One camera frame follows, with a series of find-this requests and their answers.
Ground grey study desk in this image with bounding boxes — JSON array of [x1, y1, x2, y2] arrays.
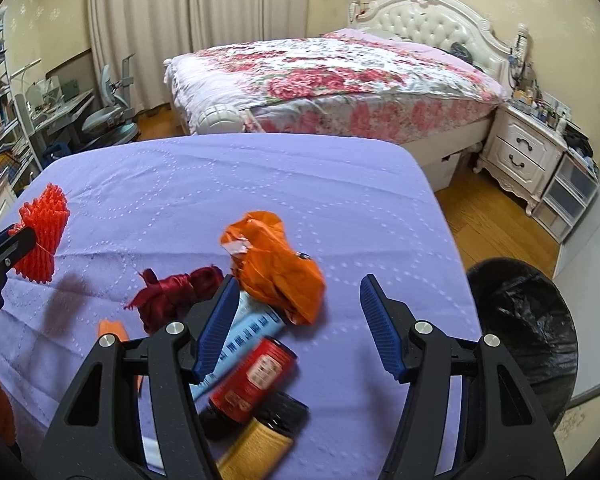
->
[[14, 89, 95, 158]]

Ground orange plastic wrapper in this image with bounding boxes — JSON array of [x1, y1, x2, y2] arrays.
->
[[220, 210, 326, 325]]

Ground clear plastic drawer unit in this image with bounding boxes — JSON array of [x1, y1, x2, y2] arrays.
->
[[532, 148, 600, 244]]

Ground white two-drawer nightstand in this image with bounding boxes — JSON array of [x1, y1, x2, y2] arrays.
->
[[474, 104, 567, 217]]

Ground white under-bed storage box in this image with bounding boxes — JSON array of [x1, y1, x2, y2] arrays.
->
[[422, 152, 460, 192]]

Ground beige pleated curtain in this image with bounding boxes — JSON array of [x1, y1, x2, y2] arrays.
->
[[87, 0, 309, 110]]

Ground small orange scrap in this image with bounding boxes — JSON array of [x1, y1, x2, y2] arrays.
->
[[97, 318, 143, 394]]

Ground dark red ribbon bundle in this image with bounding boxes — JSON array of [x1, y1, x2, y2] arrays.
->
[[125, 266, 224, 335]]

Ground light blue sachet stick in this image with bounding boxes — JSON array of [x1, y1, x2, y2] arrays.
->
[[190, 292, 285, 400]]

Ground nightstand clutter bottles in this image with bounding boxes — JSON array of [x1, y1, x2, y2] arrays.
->
[[508, 23, 571, 132]]

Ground black lined trash bin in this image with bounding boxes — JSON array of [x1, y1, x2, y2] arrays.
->
[[466, 258, 579, 427]]

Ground white bed with floral quilt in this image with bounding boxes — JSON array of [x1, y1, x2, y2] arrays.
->
[[164, 0, 510, 168]]

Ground red foam fruit net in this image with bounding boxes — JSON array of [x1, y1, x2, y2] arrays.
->
[[8, 183, 70, 283]]

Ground red label dark bottle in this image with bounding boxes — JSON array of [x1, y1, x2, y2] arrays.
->
[[199, 336, 298, 442]]

